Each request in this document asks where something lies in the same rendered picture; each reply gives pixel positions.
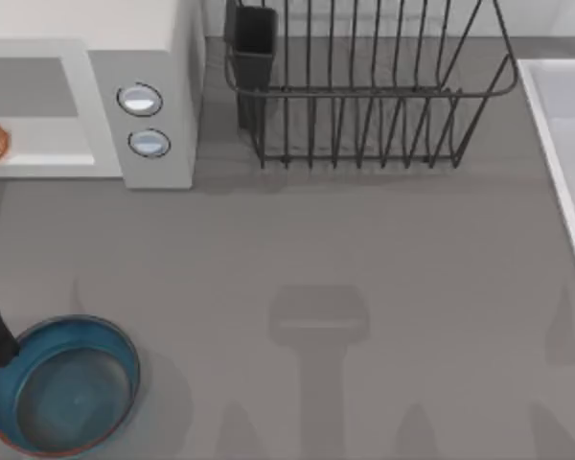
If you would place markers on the white sink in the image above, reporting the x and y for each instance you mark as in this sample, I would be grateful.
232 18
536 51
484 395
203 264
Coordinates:
563 144

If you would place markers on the blue bowl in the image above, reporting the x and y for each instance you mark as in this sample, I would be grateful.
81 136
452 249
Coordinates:
62 385

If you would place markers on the round microwave knob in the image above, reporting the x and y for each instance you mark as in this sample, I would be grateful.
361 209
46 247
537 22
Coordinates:
149 143
139 99

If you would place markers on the pale microwave oven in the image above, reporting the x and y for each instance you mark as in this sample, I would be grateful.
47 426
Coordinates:
144 57

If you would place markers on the black utensil holder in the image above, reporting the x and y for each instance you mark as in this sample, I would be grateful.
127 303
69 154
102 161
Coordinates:
252 48

